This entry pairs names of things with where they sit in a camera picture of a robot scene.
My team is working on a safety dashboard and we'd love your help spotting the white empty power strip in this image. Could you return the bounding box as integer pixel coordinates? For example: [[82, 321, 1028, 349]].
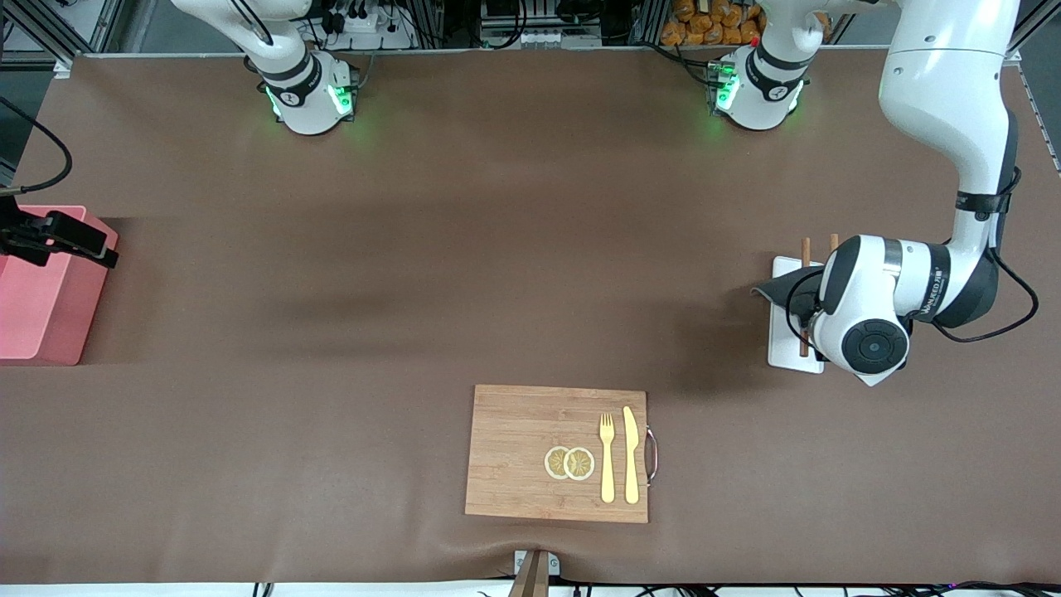
[[481, 27, 599, 51]]

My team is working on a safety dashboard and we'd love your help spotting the pink plastic box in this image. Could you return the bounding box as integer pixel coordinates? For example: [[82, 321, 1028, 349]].
[[0, 205, 119, 366]]

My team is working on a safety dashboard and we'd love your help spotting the brown table mat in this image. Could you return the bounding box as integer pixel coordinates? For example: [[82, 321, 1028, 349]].
[[0, 48, 1061, 585]]

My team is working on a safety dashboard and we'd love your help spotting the bamboo cutting board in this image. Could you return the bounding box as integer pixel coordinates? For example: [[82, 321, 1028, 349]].
[[464, 384, 660, 525]]

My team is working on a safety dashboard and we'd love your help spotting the grey bracket with brown post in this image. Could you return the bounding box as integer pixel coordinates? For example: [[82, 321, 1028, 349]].
[[510, 549, 562, 597]]

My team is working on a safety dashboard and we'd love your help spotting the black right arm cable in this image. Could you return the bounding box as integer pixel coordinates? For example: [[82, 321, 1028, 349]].
[[0, 98, 74, 196]]

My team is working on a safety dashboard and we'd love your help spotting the yellow fork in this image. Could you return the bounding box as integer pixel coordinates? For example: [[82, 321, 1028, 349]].
[[598, 412, 617, 504]]

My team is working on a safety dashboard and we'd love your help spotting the yellow knife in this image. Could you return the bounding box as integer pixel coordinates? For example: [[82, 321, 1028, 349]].
[[623, 405, 641, 505]]

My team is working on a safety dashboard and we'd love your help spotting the white rack base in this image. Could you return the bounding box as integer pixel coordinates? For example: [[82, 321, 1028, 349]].
[[767, 255, 828, 375]]

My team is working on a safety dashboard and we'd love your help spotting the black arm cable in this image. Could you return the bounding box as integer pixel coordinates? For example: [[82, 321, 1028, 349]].
[[785, 166, 1041, 345], [0, 98, 74, 196]]

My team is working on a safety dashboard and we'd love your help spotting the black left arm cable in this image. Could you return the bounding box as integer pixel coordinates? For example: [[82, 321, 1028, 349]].
[[785, 166, 1041, 345]]

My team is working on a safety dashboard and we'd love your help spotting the grey and pink cloth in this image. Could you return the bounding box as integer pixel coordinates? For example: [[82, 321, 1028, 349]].
[[750, 267, 826, 328]]

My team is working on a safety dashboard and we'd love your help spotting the orange packaged snacks pile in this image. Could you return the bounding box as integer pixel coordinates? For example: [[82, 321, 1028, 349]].
[[661, 0, 768, 47]]

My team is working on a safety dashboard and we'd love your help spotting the white power strip with plugs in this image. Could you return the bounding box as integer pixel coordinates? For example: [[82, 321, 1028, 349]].
[[319, 0, 415, 51]]

